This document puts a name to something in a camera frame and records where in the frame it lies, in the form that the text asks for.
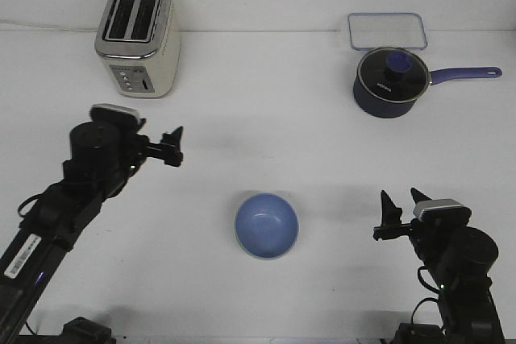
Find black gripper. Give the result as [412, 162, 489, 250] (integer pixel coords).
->
[372, 187, 460, 271]
[69, 121, 184, 177]

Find blue bowl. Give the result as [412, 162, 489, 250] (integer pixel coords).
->
[234, 193, 299, 259]

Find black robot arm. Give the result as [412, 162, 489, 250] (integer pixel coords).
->
[373, 189, 505, 343]
[1, 121, 183, 343]

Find cream and steel toaster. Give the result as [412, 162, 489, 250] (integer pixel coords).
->
[94, 0, 181, 99]

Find glass pot lid purple knob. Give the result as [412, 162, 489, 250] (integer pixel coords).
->
[357, 47, 430, 102]

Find clear container lid blue rim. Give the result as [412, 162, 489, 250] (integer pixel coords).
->
[347, 12, 428, 51]

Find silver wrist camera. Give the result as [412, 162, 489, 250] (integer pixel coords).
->
[89, 103, 141, 127]
[413, 198, 466, 222]

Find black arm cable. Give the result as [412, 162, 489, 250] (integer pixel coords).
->
[16, 193, 52, 220]
[410, 265, 444, 325]

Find purple saucepan with handle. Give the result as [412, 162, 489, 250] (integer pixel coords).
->
[352, 67, 502, 118]

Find white toaster power cord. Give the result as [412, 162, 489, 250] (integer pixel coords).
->
[0, 19, 100, 33]

